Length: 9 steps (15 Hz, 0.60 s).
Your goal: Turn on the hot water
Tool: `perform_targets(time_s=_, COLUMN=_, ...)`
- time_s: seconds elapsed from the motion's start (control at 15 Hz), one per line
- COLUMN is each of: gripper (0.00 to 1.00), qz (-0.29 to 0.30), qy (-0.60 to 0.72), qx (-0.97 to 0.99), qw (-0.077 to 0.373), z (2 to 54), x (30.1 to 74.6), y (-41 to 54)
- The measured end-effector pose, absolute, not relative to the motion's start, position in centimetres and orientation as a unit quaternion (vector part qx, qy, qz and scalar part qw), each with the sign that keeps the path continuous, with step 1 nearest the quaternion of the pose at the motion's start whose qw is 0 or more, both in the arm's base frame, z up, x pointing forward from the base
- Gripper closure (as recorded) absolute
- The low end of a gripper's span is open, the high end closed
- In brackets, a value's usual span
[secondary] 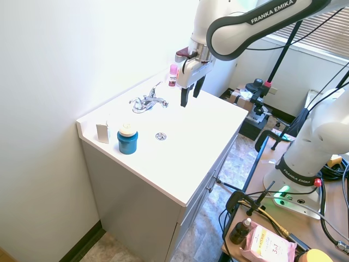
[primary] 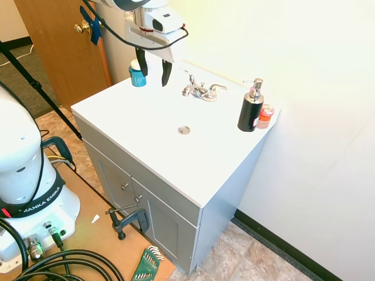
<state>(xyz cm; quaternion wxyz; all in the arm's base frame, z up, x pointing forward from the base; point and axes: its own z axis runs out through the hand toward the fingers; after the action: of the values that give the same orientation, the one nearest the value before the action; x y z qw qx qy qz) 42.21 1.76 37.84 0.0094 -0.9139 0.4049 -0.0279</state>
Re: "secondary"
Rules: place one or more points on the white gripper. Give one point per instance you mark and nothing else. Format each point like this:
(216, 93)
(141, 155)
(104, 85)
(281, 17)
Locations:
(195, 71)

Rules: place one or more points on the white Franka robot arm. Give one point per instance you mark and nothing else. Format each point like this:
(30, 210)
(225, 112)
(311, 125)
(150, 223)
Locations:
(310, 136)

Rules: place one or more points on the pink bottle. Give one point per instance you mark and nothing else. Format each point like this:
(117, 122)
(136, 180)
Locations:
(173, 77)

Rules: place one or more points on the chrome sink faucet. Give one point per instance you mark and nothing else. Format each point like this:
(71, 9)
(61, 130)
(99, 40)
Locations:
(151, 103)

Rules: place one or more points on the cardboard box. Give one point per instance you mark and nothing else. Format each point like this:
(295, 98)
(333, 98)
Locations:
(241, 99)

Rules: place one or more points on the chrome sink drain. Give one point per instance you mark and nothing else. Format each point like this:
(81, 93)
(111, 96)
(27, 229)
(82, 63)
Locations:
(161, 136)

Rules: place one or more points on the black floor case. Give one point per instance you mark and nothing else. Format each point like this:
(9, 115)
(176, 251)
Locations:
(252, 128)

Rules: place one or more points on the blue jar white lid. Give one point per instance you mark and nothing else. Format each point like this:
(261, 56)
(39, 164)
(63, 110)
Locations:
(127, 142)

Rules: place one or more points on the black C-clamp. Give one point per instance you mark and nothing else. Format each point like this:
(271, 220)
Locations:
(261, 139)
(235, 200)

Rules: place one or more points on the small white box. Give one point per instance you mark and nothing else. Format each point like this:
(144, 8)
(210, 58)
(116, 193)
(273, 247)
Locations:
(102, 133)

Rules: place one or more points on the dark cloth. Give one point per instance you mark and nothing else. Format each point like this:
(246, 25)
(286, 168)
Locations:
(300, 121)

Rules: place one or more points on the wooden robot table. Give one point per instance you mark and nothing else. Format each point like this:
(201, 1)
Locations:
(255, 185)

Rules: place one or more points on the grey vanity cabinet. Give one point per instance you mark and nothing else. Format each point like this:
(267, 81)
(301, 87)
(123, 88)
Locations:
(141, 207)

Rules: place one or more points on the window blinds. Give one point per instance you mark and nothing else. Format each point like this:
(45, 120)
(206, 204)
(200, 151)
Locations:
(321, 30)

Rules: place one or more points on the brown dropper bottle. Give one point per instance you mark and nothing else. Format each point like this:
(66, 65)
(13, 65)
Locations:
(240, 232)

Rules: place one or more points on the red emergency stop button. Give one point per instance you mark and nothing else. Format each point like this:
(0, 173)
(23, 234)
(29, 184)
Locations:
(317, 183)

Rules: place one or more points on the pink wipes packet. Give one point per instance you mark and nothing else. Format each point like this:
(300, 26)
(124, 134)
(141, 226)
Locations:
(268, 244)

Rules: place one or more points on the yellow round object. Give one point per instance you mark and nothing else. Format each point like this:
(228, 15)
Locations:
(313, 256)

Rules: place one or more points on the dark red wrist camera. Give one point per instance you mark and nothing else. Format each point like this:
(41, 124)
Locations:
(182, 54)

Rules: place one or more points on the black camera on stand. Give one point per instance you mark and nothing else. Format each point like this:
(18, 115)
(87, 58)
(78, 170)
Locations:
(257, 91)

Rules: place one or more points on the black camera stand pole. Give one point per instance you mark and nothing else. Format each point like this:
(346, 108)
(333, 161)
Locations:
(282, 54)

